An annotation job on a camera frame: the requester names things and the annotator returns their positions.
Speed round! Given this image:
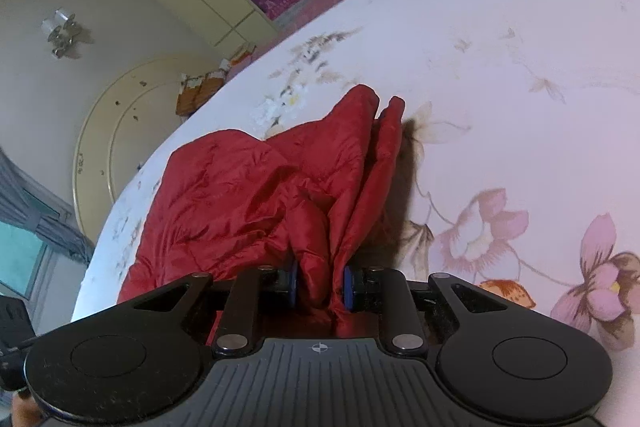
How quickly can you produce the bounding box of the white floral bed sheet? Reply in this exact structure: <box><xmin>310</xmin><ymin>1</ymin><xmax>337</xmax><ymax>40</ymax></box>
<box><xmin>73</xmin><ymin>0</ymin><xmax>639</xmax><ymax>426</ymax></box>

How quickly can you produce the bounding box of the red puffer jacket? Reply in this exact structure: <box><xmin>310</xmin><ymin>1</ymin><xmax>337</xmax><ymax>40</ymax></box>
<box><xmin>118</xmin><ymin>84</ymin><xmax>405</xmax><ymax>338</ymax></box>

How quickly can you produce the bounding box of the orange patterned pillow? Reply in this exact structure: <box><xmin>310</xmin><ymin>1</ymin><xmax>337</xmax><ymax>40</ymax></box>
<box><xmin>176</xmin><ymin>43</ymin><xmax>256</xmax><ymax>118</ymax></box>

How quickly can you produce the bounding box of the wall lamp sconce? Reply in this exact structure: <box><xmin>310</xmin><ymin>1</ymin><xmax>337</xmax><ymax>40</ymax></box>
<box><xmin>40</xmin><ymin>8</ymin><xmax>82</xmax><ymax>58</ymax></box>

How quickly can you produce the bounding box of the cream curved headboard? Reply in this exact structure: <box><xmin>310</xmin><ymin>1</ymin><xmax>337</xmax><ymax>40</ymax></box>
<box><xmin>73</xmin><ymin>53</ymin><xmax>217</xmax><ymax>242</ymax></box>

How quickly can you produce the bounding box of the blue grey curtain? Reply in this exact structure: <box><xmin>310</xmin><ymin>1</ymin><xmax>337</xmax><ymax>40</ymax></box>
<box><xmin>1</xmin><ymin>152</ymin><xmax>93</xmax><ymax>267</ymax></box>

